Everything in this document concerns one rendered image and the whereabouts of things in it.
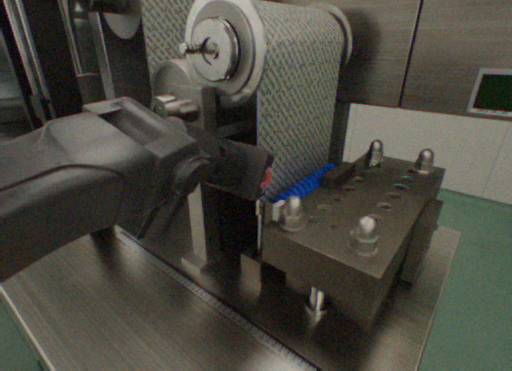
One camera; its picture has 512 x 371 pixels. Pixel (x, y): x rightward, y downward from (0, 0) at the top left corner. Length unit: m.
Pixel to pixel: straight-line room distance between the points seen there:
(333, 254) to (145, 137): 0.26
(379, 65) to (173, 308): 0.57
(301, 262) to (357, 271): 0.08
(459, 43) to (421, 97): 0.10
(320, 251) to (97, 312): 0.34
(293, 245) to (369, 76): 0.41
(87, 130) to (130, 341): 0.33
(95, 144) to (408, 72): 0.57
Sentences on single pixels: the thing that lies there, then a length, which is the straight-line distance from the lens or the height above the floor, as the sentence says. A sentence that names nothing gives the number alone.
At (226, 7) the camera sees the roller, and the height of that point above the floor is 1.30.
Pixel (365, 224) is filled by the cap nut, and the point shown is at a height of 1.07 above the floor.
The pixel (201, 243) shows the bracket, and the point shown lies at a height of 0.94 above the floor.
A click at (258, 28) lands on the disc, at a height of 1.27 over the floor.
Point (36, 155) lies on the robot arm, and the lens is 0.19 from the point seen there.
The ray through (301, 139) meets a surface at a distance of 0.52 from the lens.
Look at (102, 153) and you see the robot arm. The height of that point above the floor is 1.20.
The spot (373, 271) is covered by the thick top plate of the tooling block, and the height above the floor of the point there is 1.03.
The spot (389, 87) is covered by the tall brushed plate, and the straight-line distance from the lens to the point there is 0.67.
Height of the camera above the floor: 1.26
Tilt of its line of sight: 26 degrees down
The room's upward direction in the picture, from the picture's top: straight up
